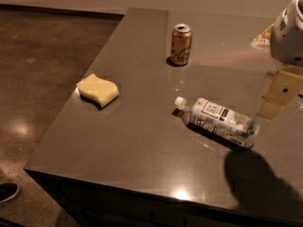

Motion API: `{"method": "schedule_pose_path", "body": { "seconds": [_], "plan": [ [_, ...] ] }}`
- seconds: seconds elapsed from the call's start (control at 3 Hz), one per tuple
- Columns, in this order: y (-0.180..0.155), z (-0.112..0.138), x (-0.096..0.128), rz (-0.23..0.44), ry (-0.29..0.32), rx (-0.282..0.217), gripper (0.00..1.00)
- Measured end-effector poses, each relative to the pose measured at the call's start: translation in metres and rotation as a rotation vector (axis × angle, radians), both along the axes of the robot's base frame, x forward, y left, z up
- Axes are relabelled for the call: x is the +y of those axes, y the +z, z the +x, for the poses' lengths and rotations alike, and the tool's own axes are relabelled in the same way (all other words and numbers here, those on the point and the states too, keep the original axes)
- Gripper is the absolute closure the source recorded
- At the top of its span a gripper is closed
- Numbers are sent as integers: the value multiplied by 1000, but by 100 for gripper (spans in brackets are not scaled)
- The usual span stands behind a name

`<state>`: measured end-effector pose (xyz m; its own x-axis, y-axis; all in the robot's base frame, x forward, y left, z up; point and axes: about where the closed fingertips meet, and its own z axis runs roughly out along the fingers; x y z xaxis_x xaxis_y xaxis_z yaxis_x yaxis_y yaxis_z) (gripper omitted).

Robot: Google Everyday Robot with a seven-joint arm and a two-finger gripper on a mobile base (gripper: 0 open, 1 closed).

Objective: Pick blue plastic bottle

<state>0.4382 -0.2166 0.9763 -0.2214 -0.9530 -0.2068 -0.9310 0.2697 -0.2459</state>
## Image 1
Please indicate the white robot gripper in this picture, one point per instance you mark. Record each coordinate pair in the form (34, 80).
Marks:
(288, 40)

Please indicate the clear plastic water bottle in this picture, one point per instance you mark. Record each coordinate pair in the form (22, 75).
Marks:
(202, 114)

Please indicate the gold soda can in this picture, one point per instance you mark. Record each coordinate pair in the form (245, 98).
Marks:
(181, 40)

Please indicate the yellow sponge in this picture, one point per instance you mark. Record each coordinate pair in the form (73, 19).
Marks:
(102, 91)

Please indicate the dark shoe on floor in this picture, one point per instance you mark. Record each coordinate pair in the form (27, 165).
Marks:
(9, 191)

